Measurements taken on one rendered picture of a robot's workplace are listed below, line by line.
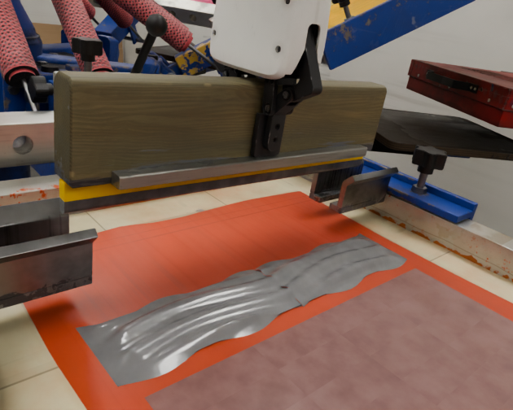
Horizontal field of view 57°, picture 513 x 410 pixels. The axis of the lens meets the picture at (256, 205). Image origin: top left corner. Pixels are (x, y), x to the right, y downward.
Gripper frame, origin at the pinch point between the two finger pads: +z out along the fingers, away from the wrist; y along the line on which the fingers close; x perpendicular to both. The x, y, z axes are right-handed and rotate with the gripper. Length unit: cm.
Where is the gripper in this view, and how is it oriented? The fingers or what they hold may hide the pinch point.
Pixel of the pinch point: (254, 128)
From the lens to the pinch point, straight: 44.2
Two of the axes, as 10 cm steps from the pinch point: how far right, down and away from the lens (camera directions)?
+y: 6.5, 3.9, -6.5
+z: -1.5, 9.1, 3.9
